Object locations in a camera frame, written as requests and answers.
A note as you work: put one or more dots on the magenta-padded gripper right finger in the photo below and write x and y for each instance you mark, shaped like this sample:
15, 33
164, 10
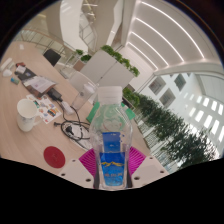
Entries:
150, 170

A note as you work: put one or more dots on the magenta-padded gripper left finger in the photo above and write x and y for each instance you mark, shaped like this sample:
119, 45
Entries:
71, 170

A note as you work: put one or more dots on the clear blue-label water bottle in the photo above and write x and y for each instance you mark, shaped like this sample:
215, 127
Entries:
111, 166

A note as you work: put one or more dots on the flat round red coaster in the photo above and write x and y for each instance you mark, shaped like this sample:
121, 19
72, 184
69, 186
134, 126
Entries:
54, 157

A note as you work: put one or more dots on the row of green plants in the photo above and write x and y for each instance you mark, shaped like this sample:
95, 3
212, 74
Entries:
180, 136

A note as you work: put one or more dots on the colourful sticker sheet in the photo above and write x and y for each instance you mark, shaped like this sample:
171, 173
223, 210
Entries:
46, 109

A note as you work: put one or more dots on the white ceramic mug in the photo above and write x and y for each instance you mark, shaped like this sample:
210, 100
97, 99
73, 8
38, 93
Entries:
26, 115

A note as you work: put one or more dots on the clear tumbler with lid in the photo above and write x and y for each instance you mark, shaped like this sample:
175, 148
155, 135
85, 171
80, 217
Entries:
83, 96

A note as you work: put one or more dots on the low shelf with plants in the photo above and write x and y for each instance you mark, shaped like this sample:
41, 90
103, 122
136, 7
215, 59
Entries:
131, 96

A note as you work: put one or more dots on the black power adapter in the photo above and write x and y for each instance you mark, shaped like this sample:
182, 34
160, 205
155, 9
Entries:
55, 94

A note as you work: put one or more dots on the white planter cabinet with plants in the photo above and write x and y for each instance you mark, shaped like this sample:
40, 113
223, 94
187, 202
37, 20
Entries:
106, 71

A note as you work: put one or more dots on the small teal box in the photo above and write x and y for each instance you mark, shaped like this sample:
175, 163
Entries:
14, 80

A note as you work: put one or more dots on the black tablet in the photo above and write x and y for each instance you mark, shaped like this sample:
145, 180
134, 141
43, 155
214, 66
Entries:
25, 74

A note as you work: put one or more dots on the small planter with plants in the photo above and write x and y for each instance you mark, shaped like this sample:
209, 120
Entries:
81, 60

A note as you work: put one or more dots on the black office chair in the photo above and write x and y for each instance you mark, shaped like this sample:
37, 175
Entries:
51, 57

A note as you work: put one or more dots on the white remote device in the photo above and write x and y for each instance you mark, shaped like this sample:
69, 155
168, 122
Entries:
6, 65

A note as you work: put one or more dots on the ceiling light strips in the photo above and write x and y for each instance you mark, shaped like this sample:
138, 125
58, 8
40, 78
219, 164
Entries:
160, 36

